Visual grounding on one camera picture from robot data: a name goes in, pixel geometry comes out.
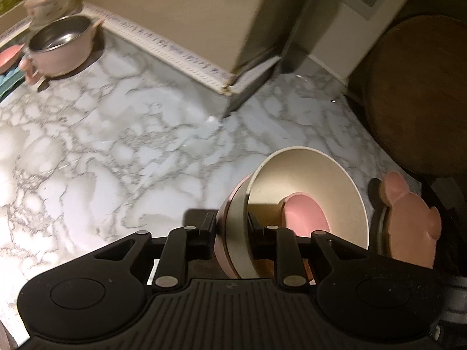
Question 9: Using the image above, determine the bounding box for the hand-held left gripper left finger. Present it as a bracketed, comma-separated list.
[93, 211, 218, 289]

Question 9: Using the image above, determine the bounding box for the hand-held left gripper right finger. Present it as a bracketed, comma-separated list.
[247, 212, 351, 287]

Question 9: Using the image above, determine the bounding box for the pink round bowl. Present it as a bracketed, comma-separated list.
[215, 174, 257, 278]

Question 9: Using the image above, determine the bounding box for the small pink heart-shaped bowl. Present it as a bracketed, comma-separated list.
[278, 193, 331, 238]

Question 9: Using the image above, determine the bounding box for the beige bowl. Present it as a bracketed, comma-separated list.
[227, 146, 369, 278]

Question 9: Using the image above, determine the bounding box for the pink bear-shaped plate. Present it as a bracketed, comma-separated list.
[379, 171, 442, 269]

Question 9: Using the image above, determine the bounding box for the white patterned edge strip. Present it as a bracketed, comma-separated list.
[81, 1, 282, 96]

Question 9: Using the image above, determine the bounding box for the round wooden cutting board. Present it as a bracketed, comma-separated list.
[366, 16, 467, 178]

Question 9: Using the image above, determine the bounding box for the pink pot with steel liner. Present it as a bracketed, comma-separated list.
[18, 15, 105, 85]

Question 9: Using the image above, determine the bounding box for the teal plastic item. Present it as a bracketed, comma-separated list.
[0, 67, 28, 102]

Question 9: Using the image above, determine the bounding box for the small pink dish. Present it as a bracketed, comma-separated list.
[0, 43, 26, 74]

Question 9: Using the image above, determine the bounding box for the floral ceramic cup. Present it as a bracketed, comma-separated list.
[23, 0, 78, 20]

